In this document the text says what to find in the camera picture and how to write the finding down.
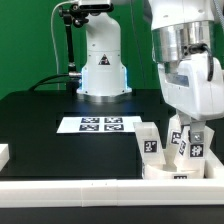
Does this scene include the white cable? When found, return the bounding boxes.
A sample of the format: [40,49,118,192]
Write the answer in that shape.
[50,0,80,92]

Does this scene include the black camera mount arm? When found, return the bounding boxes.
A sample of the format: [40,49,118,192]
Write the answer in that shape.
[59,0,113,92]

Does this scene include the white round stool seat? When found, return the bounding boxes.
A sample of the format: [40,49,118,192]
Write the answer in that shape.
[142,163,205,180]

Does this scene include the paper sheet with markers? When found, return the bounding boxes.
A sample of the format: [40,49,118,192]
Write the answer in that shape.
[57,116,141,134]

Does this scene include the white front fence bar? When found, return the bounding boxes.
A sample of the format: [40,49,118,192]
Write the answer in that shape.
[0,179,224,208]

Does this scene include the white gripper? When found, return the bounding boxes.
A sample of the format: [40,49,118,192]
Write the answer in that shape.
[158,53,224,144]

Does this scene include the white left fence bar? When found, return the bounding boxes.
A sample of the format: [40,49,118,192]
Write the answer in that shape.
[0,144,9,171]

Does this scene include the black cables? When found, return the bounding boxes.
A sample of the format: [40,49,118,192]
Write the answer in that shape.
[28,73,72,92]

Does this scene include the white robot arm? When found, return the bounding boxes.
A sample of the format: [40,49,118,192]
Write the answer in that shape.
[78,0,224,143]

